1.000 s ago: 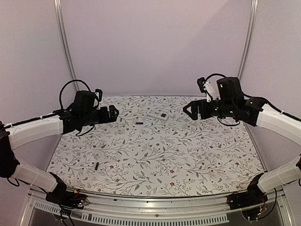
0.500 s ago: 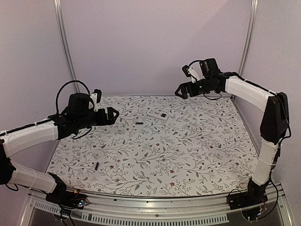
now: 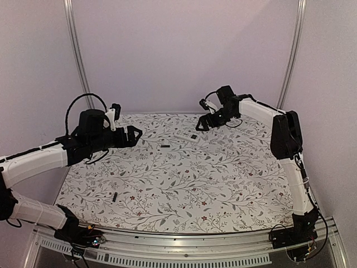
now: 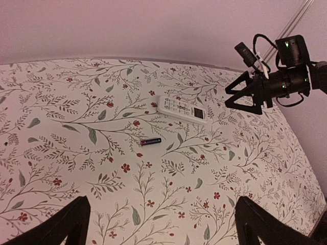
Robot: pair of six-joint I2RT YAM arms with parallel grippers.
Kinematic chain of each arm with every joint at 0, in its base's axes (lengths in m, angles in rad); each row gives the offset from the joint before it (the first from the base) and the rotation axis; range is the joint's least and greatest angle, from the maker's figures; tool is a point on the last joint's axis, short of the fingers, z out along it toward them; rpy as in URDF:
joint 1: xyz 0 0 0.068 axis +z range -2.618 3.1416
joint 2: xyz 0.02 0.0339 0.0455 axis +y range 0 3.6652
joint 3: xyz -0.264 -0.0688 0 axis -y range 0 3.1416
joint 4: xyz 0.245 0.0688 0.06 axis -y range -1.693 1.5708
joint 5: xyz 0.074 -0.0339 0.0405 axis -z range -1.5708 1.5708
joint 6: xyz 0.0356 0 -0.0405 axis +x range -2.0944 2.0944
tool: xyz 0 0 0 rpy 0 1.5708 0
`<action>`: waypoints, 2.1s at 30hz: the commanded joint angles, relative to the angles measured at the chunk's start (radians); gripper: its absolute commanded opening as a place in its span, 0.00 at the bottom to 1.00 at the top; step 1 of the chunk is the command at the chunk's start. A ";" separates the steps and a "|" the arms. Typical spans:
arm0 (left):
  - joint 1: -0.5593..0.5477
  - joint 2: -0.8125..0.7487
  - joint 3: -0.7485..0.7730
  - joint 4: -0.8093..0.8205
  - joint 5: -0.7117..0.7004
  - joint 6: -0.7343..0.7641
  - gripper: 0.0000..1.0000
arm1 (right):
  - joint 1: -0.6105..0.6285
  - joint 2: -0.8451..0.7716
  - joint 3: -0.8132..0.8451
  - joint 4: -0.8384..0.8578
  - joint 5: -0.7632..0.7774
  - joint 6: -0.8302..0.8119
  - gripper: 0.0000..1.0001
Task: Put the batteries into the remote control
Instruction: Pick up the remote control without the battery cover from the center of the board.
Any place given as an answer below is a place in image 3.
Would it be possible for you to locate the right aluminium frame post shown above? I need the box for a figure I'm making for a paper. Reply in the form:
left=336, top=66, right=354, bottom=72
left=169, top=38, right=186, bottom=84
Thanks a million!
left=277, top=0, right=307, bottom=109

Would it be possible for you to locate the aluminium front rail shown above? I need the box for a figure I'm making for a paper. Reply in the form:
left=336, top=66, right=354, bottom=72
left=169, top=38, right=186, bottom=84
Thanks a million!
left=24, top=217, right=352, bottom=267

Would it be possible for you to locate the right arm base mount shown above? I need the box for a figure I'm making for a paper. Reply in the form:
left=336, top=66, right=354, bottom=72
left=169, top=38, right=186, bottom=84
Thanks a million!
left=268, top=210, right=329, bottom=263

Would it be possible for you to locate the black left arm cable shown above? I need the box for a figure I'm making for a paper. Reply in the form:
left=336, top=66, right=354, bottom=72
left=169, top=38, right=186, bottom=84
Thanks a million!
left=65, top=93, right=108, bottom=137

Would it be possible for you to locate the left aluminium frame post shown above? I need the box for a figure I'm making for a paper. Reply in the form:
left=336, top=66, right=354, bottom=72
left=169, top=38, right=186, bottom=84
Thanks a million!
left=63, top=0, right=90, bottom=93

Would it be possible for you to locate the aluminium frame post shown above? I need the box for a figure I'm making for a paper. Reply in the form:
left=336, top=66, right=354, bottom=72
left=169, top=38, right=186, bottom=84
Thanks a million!
left=277, top=0, right=307, bottom=109
left=63, top=0, right=90, bottom=93

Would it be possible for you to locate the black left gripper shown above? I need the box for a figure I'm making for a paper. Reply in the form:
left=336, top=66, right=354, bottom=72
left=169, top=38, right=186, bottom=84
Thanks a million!
left=88, top=125, right=142, bottom=154

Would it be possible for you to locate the floral patterned table mat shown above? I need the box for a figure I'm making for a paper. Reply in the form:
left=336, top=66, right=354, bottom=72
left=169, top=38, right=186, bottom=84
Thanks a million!
left=56, top=114, right=293, bottom=233

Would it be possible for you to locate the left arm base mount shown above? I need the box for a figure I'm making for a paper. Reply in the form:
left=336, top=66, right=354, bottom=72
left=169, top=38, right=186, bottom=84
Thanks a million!
left=54, top=205, right=106, bottom=248

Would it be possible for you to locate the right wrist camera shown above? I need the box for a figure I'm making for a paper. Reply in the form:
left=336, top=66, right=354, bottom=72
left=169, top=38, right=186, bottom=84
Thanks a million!
left=199, top=99, right=218, bottom=114

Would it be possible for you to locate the white AC remote control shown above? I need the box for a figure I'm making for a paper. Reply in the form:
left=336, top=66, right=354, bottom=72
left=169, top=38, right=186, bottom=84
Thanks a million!
left=173, top=130, right=199, bottom=143

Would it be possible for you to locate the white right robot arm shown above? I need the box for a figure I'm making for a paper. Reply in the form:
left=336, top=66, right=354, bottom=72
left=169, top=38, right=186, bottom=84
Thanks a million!
left=196, top=85, right=319, bottom=243

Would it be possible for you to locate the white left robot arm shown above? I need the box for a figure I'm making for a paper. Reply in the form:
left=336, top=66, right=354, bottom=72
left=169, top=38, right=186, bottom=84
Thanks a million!
left=1, top=108, right=142, bottom=242

